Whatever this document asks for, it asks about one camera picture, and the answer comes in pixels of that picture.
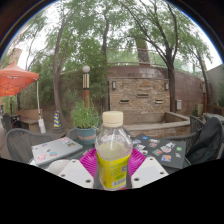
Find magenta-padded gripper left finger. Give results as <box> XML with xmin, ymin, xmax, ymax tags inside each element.
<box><xmin>57</xmin><ymin>148</ymin><xmax>98</xmax><ymax>189</ymax></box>

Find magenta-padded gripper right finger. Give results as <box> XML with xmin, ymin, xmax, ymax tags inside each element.
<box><xmin>129</xmin><ymin>148</ymin><xmax>169</xmax><ymax>189</ymax></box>

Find clear bottle with yellow label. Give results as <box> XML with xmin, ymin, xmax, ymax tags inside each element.
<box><xmin>94</xmin><ymin>110</ymin><xmax>134</xmax><ymax>191</ymax></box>

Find black laptop with stickers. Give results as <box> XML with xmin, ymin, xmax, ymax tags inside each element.
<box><xmin>132</xmin><ymin>133</ymin><xmax>187</xmax><ymax>170</ymax></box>

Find grey laptop with stickers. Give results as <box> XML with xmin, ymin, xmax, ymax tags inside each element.
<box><xmin>30</xmin><ymin>136</ymin><xmax>84</xmax><ymax>167</ymax></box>

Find blue yellow striped cone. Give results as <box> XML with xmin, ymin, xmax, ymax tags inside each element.
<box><xmin>53</xmin><ymin>110</ymin><xmax>62</xmax><ymax>128</ymax></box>

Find potted plant in blue pot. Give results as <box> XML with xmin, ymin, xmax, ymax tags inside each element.
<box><xmin>70</xmin><ymin>99</ymin><xmax>101</xmax><ymax>145</ymax></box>

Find white canopy leg weight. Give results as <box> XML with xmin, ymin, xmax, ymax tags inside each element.
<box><xmin>37</xmin><ymin>117</ymin><xmax>47</xmax><ymax>134</ymax></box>

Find black backpack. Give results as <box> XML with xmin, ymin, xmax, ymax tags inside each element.
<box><xmin>194</xmin><ymin>116</ymin><xmax>224</xmax><ymax>164</ymax></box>

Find dark patio chairs group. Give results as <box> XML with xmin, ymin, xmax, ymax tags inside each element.
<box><xmin>1</xmin><ymin>113</ymin><xmax>22</xmax><ymax>133</ymax></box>

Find orange canopy tent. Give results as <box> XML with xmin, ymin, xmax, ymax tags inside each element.
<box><xmin>0</xmin><ymin>60</ymin><xmax>40</xmax><ymax>98</ymax></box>

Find lamp post with globe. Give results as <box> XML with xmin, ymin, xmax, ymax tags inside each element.
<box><xmin>82</xmin><ymin>65</ymin><xmax>91</xmax><ymax>108</ymax></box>

